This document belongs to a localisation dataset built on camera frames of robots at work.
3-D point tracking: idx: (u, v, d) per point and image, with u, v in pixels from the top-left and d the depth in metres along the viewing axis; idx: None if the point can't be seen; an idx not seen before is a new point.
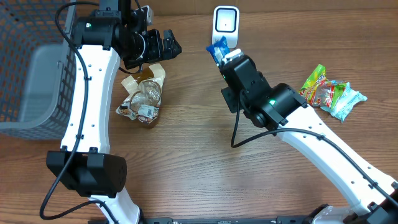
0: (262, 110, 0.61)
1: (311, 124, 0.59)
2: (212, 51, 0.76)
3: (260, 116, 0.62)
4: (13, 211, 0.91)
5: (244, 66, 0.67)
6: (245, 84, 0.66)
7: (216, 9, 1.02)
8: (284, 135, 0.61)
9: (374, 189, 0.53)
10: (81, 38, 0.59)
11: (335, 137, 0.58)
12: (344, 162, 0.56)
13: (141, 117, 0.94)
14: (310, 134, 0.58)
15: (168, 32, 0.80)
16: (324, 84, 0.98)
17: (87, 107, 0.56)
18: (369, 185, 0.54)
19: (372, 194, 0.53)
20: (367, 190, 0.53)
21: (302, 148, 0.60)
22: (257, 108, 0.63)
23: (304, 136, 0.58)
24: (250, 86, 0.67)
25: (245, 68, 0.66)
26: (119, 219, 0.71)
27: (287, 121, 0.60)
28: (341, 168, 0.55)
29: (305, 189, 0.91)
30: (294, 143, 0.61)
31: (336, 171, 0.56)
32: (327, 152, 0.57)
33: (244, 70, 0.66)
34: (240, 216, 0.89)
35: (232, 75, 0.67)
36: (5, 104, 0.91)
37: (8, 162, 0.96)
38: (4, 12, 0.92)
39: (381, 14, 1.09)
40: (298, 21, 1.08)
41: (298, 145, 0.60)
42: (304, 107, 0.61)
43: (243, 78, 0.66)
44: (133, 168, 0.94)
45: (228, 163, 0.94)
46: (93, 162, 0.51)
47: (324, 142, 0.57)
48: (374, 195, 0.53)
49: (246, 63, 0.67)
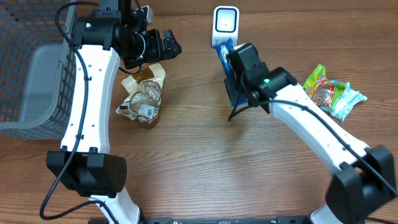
0: (258, 88, 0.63)
1: (298, 98, 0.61)
2: (219, 49, 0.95)
3: (255, 94, 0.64)
4: (13, 211, 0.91)
5: (247, 51, 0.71)
6: (246, 66, 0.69)
7: (216, 9, 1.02)
8: (274, 109, 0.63)
9: (346, 151, 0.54)
10: (81, 38, 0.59)
11: (318, 109, 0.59)
12: (322, 128, 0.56)
13: (141, 117, 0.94)
14: (293, 104, 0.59)
15: (168, 32, 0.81)
16: (324, 84, 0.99)
17: (87, 107, 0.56)
18: (342, 147, 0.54)
19: (346, 155, 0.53)
20: (340, 152, 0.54)
21: (287, 118, 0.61)
22: (253, 86, 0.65)
23: (290, 107, 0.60)
24: (251, 69, 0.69)
25: (247, 51, 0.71)
26: (119, 219, 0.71)
27: (277, 94, 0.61)
28: (318, 134, 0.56)
29: (305, 189, 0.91)
30: (282, 114, 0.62)
31: (314, 135, 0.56)
32: (308, 120, 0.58)
33: (245, 53, 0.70)
34: (240, 216, 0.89)
35: (236, 58, 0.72)
36: (5, 104, 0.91)
37: (8, 162, 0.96)
38: (4, 12, 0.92)
39: (381, 14, 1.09)
40: (298, 20, 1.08)
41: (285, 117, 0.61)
42: (294, 85, 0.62)
43: (244, 60, 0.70)
44: (133, 168, 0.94)
45: (228, 163, 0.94)
46: (93, 162, 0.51)
47: (307, 112, 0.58)
48: (347, 157, 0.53)
49: (249, 48, 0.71)
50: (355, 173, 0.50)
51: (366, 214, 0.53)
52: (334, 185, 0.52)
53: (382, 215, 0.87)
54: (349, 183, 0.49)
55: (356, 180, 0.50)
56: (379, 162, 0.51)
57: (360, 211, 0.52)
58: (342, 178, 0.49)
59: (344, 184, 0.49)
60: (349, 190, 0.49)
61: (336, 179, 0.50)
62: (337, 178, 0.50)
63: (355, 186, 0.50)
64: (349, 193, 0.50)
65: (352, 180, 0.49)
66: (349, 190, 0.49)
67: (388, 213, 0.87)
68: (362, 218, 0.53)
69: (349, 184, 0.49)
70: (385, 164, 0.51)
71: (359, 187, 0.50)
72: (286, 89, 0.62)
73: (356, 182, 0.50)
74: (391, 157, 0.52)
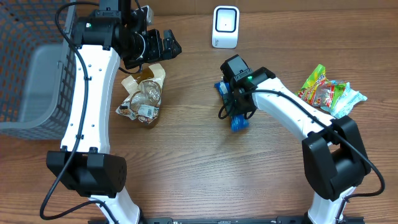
0: (244, 84, 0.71)
1: (275, 88, 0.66)
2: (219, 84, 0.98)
3: (242, 89, 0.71)
4: (13, 211, 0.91)
5: (236, 60, 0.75)
6: (235, 71, 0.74)
7: (216, 9, 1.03)
8: (258, 101, 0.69)
9: (314, 123, 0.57)
10: (81, 38, 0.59)
11: (292, 94, 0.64)
12: (294, 107, 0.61)
13: (141, 117, 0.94)
14: (270, 92, 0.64)
15: (168, 32, 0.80)
16: (324, 84, 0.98)
17: (87, 107, 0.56)
18: (311, 120, 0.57)
19: (313, 126, 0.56)
20: (308, 124, 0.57)
21: (268, 105, 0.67)
22: (240, 84, 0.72)
23: (268, 95, 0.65)
24: (239, 73, 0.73)
25: (236, 61, 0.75)
26: (119, 219, 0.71)
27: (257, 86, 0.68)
28: (290, 111, 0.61)
29: (305, 189, 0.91)
30: (264, 104, 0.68)
31: (287, 114, 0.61)
32: (283, 102, 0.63)
33: (235, 62, 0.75)
34: (240, 216, 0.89)
35: (227, 68, 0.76)
36: (5, 104, 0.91)
37: (8, 162, 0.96)
38: (4, 12, 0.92)
39: (380, 14, 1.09)
40: (298, 20, 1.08)
41: (267, 105, 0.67)
42: (273, 78, 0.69)
43: (234, 68, 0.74)
44: (133, 168, 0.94)
45: (228, 163, 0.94)
46: (93, 162, 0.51)
47: (282, 97, 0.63)
48: (314, 127, 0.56)
49: (237, 58, 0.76)
50: (321, 139, 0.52)
51: (341, 183, 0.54)
52: (305, 153, 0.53)
53: (382, 214, 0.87)
54: (316, 149, 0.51)
55: (322, 146, 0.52)
56: (344, 130, 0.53)
57: (333, 178, 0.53)
58: (308, 143, 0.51)
59: (311, 149, 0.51)
60: (315, 154, 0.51)
61: (304, 146, 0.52)
62: (305, 145, 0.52)
63: (322, 151, 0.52)
64: (317, 158, 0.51)
65: (318, 145, 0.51)
66: (316, 155, 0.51)
67: (388, 213, 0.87)
68: (337, 190, 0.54)
69: (314, 149, 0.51)
70: (350, 132, 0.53)
71: (327, 152, 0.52)
72: (267, 82, 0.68)
73: (323, 146, 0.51)
74: (356, 124, 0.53)
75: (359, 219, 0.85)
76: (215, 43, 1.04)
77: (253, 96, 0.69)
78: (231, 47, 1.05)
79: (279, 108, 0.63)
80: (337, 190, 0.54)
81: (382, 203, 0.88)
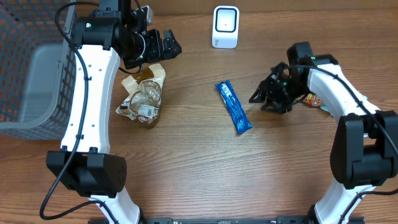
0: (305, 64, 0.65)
1: (336, 72, 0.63)
2: (220, 88, 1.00)
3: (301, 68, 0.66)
4: (13, 211, 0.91)
5: (306, 45, 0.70)
6: (300, 55, 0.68)
7: (216, 9, 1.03)
8: (310, 80, 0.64)
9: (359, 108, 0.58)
10: (81, 38, 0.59)
11: (346, 79, 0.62)
12: (345, 91, 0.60)
13: (141, 117, 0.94)
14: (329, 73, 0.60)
15: (168, 32, 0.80)
16: None
17: (87, 107, 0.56)
18: (357, 104, 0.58)
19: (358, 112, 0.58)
20: (354, 108, 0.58)
21: (317, 85, 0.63)
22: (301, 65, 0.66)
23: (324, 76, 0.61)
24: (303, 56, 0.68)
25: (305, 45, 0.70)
26: (119, 219, 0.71)
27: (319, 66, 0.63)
28: (341, 94, 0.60)
29: (305, 188, 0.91)
30: (315, 84, 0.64)
31: (336, 96, 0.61)
32: (336, 86, 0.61)
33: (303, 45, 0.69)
34: (240, 216, 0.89)
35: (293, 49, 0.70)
36: (5, 104, 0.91)
37: (8, 162, 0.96)
38: (4, 12, 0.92)
39: (380, 14, 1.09)
40: (298, 20, 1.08)
41: (318, 85, 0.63)
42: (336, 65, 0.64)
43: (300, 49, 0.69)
44: (133, 168, 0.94)
45: (229, 163, 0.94)
46: (93, 162, 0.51)
47: (338, 81, 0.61)
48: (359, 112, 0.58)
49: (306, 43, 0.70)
50: (359, 121, 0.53)
51: (362, 172, 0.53)
52: (339, 131, 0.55)
53: (382, 215, 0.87)
54: (352, 127, 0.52)
55: (358, 127, 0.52)
56: (385, 121, 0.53)
57: (357, 163, 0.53)
58: (346, 121, 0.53)
59: (347, 127, 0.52)
60: (349, 132, 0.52)
61: (341, 122, 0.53)
62: (342, 121, 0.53)
63: (356, 132, 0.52)
64: (349, 136, 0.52)
65: (356, 125, 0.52)
66: (350, 133, 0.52)
67: (388, 213, 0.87)
68: (357, 178, 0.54)
69: (351, 127, 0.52)
70: (391, 126, 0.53)
71: (360, 135, 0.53)
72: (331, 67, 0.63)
73: (359, 128, 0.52)
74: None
75: (358, 219, 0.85)
76: (215, 43, 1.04)
77: (309, 73, 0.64)
78: (231, 47, 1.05)
79: (331, 89, 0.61)
80: (357, 177, 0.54)
81: (381, 203, 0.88)
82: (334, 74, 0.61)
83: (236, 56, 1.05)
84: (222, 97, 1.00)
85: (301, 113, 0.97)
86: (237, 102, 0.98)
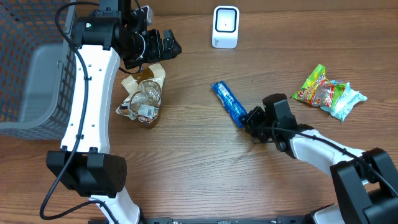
0: (285, 139, 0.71)
1: (314, 132, 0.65)
2: (217, 88, 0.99)
3: (283, 143, 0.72)
4: (13, 211, 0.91)
5: (283, 104, 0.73)
6: (278, 115, 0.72)
7: (216, 9, 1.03)
8: (296, 149, 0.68)
9: (345, 155, 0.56)
10: (81, 38, 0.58)
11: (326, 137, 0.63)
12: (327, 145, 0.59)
13: (141, 117, 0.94)
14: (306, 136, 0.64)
15: (168, 32, 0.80)
16: (324, 84, 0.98)
17: (87, 107, 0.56)
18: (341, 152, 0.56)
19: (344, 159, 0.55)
20: (339, 156, 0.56)
21: (305, 151, 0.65)
22: (281, 136, 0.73)
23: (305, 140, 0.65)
24: (282, 119, 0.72)
25: (282, 105, 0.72)
26: (119, 219, 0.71)
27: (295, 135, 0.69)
28: (326, 149, 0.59)
29: (305, 188, 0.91)
30: (301, 151, 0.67)
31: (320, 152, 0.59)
32: (318, 143, 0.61)
33: (281, 106, 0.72)
34: (240, 216, 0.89)
35: (270, 106, 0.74)
36: (5, 104, 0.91)
37: (8, 162, 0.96)
38: (4, 12, 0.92)
39: (381, 14, 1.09)
40: (298, 20, 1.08)
41: (303, 151, 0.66)
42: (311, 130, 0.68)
43: (278, 112, 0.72)
44: (133, 168, 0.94)
45: (229, 163, 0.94)
46: (92, 162, 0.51)
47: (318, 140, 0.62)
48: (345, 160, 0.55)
49: (284, 101, 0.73)
50: (350, 166, 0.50)
51: (379, 218, 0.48)
52: (334, 183, 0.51)
53: None
54: (345, 175, 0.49)
55: (351, 173, 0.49)
56: (375, 160, 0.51)
57: (369, 210, 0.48)
58: (337, 168, 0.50)
59: (339, 175, 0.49)
60: (344, 180, 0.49)
61: (333, 172, 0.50)
62: (333, 170, 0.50)
63: (351, 178, 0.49)
64: (346, 184, 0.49)
65: (347, 170, 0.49)
66: (345, 181, 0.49)
67: None
68: None
69: (343, 174, 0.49)
70: (383, 164, 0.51)
71: (357, 179, 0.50)
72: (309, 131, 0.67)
73: (351, 172, 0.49)
74: (389, 157, 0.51)
75: None
76: (215, 43, 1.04)
77: (291, 142, 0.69)
78: (231, 48, 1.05)
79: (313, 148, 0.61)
80: None
81: None
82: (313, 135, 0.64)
83: (236, 56, 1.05)
84: (219, 97, 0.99)
85: (301, 113, 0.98)
86: (236, 101, 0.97)
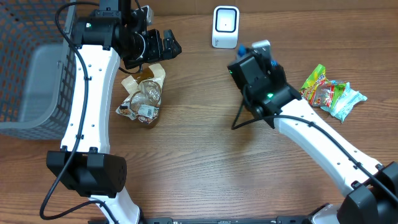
0: (263, 103, 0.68)
1: (304, 113, 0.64)
2: None
3: (260, 109, 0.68)
4: (13, 211, 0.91)
5: (252, 61, 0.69)
6: (249, 79, 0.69)
7: (216, 9, 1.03)
8: (280, 126, 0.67)
9: (358, 170, 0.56)
10: (81, 38, 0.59)
11: (325, 126, 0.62)
12: (331, 148, 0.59)
13: (141, 117, 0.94)
14: (300, 120, 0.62)
15: (168, 32, 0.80)
16: (324, 84, 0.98)
17: (87, 107, 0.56)
18: (354, 166, 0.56)
19: (357, 174, 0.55)
20: (352, 170, 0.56)
21: (297, 137, 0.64)
22: (258, 102, 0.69)
23: (296, 123, 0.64)
24: (253, 82, 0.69)
25: (250, 64, 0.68)
26: (119, 219, 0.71)
27: (281, 110, 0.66)
28: (332, 154, 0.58)
29: (305, 188, 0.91)
30: (288, 131, 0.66)
31: (323, 155, 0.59)
32: (315, 136, 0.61)
33: (248, 66, 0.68)
34: (240, 216, 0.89)
35: (239, 70, 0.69)
36: (5, 104, 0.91)
37: (8, 162, 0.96)
38: (4, 12, 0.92)
39: (380, 14, 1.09)
40: (298, 20, 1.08)
41: (293, 134, 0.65)
42: (298, 99, 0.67)
43: (247, 74, 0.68)
44: (133, 168, 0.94)
45: (229, 163, 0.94)
46: (93, 162, 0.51)
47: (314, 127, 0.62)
48: (358, 175, 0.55)
49: (251, 60, 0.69)
50: (367, 193, 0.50)
51: None
52: (347, 206, 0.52)
53: None
54: (364, 204, 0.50)
55: (369, 200, 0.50)
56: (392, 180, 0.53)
57: None
58: (356, 200, 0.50)
59: (359, 206, 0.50)
60: (362, 210, 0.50)
61: (350, 201, 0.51)
62: (351, 200, 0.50)
63: (369, 206, 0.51)
64: (364, 213, 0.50)
65: (366, 200, 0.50)
66: (364, 210, 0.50)
67: None
68: None
69: (362, 205, 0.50)
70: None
71: (374, 205, 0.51)
72: (291, 103, 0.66)
73: (370, 201, 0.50)
74: None
75: None
76: (215, 43, 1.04)
77: (277, 121, 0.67)
78: (231, 48, 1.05)
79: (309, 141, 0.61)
80: None
81: None
82: (310, 121, 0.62)
83: None
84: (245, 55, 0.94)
85: None
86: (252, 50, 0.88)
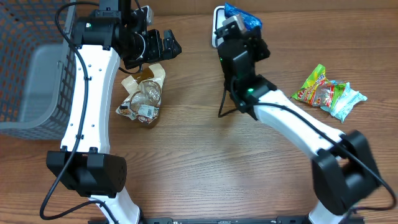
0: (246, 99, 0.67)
1: (279, 100, 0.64)
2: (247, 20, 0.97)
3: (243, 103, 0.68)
4: (13, 211, 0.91)
5: (244, 57, 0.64)
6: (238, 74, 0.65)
7: (216, 9, 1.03)
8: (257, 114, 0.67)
9: (322, 139, 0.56)
10: (81, 38, 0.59)
11: (296, 107, 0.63)
12: (300, 124, 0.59)
13: (141, 117, 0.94)
14: (274, 106, 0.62)
15: (168, 32, 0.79)
16: (324, 84, 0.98)
17: (87, 107, 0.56)
18: (319, 135, 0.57)
19: (321, 143, 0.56)
20: (316, 139, 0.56)
21: (273, 120, 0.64)
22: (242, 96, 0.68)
23: (272, 109, 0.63)
24: (241, 76, 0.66)
25: (244, 60, 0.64)
26: (119, 219, 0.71)
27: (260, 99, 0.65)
28: (300, 129, 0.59)
29: (305, 188, 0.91)
30: (265, 116, 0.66)
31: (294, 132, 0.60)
32: (287, 117, 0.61)
33: (242, 62, 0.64)
34: (240, 216, 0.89)
35: (230, 61, 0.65)
36: (5, 104, 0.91)
37: (8, 162, 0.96)
38: (4, 12, 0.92)
39: (380, 14, 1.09)
40: (298, 20, 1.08)
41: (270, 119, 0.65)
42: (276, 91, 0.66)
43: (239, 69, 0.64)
44: (133, 168, 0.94)
45: (229, 163, 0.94)
46: (93, 162, 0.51)
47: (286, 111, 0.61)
48: (323, 144, 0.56)
49: (245, 55, 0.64)
50: (331, 157, 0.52)
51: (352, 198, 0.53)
52: (315, 172, 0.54)
53: (382, 215, 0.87)
54: (327, 167, 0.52)
55: (332, 162, 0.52)
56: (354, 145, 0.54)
57: (345, 195, 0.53)
58: (319, 162, 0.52)
59: (322, 168, 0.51)
60: (326, 172, 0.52)
61: (315, 164, 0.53)
62: (316, 163, 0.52)
63: (333, 169, 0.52)
64: (328, 175, 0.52)
65: (329, 162, 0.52)
66: (327, 172, 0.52)
67: (388, 213, 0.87)
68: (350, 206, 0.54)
69: (326, 167, 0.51)
70: (360, 147, 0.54)
71: (338, 170, 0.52)
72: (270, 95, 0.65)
73: (333, 163, 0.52)
74: (365, 140, 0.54)
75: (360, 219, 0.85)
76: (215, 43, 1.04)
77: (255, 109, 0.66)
78: None
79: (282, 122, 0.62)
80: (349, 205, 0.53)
81: (383, 203, 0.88)
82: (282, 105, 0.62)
83: None
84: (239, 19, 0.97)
85: None
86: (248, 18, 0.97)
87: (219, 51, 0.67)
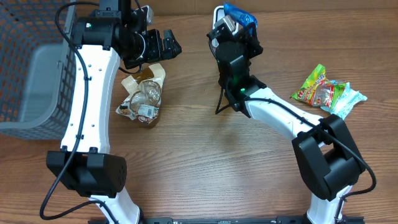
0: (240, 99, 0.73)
1: (268, 95, 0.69)
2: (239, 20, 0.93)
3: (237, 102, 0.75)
4: (13, 211, 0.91)
5: (240, 61, 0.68)
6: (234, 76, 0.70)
7: (216, 9, 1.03)
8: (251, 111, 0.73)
9: (303, 124, 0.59)
10: (81, 38, 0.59)
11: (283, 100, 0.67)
12: (285, 113, 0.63)
13: (141, 117, 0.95)
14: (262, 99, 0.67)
15: (168, 32, 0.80)
16: (324, 83, 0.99)
17: (87, 107, 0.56)
18: (300, 121, 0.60)
19: (303, 127, 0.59)
20: (297, 125, 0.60)
21: (263, 115, 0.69)
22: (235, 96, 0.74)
23: (260, 103, 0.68)
24: (236, 78, 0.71)
25: (239, 63, 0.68)
26: (119, 219, 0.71)
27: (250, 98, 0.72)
28: (283, 117, 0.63)
29: (305, 188, 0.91)
30: (257, 112, 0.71)
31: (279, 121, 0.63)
32: (274, 109, 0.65)
33: (237, 66, 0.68)
34: (240, 216, 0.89)
35: (226, 63, 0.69)
36: (5, 104, 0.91)
37: (8, 162, 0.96)
38: (4, 12, 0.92)
39: (380, 14, 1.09)
40: (298, 20, 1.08)
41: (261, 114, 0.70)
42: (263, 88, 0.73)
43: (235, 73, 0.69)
44: (133, 168, 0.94)
45: (229, 163, 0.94)
46: (93, 162, 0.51)
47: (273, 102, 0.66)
48: (304, 128, 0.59)
49: (240, 58, 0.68)
50: (310, 138, 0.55)
51: (335, 179, 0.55)
52: (298, 154, 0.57)
53: (382, 215, 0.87)
54: (305, 147, 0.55)
55: (311, 142, 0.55)
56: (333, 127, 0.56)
57: (327, 175, 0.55)
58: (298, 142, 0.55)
59: (301, 147, 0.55)
60: (305, 152, 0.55)
61: (295, 145, 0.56)
62: (295, 144, 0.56)
63: (312, 149, 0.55)
64: (307, 155, 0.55)
65: (308, 143, 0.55)
66: (306, 152, 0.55)
67: (388, 213, 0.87)
68: (333, 187, 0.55)
69: (305, 147, 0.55)
70: (337, 129, 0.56)
71: (318, 150, 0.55)
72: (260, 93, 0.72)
73: (311, 144, 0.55)
74: (343, 122, 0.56)
75: (360, 219, 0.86)
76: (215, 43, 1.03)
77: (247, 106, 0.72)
78: None
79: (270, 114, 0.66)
80: (333, 186, 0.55)
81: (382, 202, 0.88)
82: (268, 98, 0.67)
83: None
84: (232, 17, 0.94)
85: None
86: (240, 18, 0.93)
87: (217, 54, 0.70)
